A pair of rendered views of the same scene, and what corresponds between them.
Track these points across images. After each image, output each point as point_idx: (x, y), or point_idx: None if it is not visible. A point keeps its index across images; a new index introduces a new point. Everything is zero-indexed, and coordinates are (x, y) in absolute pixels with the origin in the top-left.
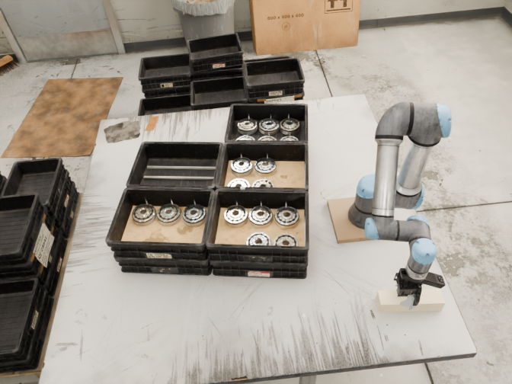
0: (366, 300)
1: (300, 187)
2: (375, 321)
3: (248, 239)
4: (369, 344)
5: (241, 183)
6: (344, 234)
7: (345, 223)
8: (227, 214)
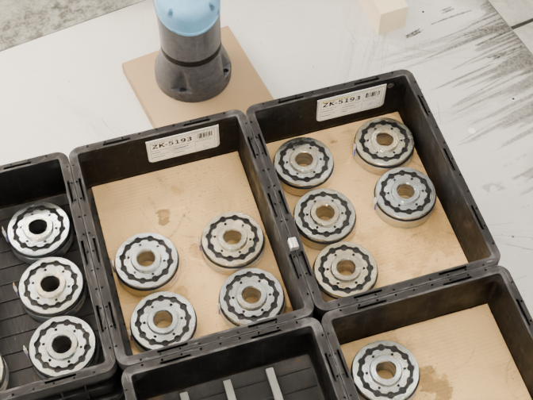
0: (390, 46)
1: (188, 171)
2: (426, 28)
3: (407, 215)
4: (473, 29)
5: (239, 291)
6: (258, 98)
7: (228, 101)
8: (355, 286)
